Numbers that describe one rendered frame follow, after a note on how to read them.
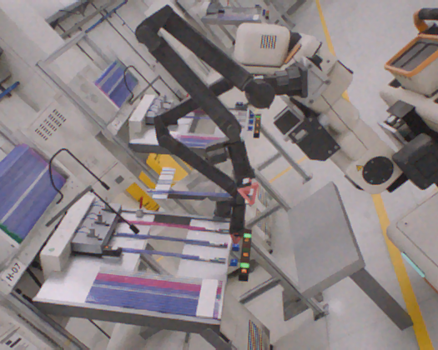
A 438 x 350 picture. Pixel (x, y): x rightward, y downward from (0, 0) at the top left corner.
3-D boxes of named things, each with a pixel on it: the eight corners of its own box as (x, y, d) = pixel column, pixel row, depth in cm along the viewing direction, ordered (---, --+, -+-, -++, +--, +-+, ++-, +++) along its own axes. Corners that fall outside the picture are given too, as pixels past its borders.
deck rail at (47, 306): (219, 332, 185) (220, 320, 181) (219, 337, 183) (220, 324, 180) (36, 308, 195) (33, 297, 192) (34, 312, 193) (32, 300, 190)
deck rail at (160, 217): (233, 229, 241) (234, 218, 238) (233, 232, 239) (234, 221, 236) (91, 214, 251) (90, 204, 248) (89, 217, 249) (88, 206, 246)
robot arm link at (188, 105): (143, 120, 194) (145, 117, 203) (161, 151, 197) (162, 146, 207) (248, 59, 187) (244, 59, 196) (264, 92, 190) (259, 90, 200)
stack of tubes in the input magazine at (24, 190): (67, 179, 238) (22, 139, 230) (22, 242, 196) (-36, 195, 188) (52, 194, 244) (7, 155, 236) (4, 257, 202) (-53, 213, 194)
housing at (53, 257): (98, 219, 249) (95, 194, 242) (62, 282, 209) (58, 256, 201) (82, 217, 251) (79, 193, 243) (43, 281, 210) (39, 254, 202)
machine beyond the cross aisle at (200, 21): (300, 47, 674) (203, -75, 621) (302, 65, 607) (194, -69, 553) (223, 112, 741) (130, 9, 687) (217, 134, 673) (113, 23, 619)
